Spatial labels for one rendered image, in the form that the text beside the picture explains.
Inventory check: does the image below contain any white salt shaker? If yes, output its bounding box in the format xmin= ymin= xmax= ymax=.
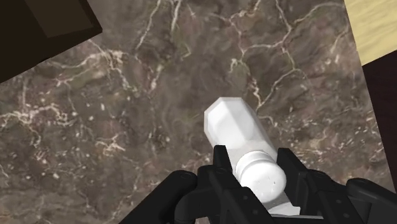
xmin=204 ymin=97 xmax=301 ymax=216

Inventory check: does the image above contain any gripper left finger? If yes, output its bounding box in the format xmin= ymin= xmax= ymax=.
xmin=119 ymin=144 xmax=274 ymax=224

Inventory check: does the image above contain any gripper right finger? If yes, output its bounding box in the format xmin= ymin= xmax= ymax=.
xmin=276 ymin=147 xmax=397 ymax=224

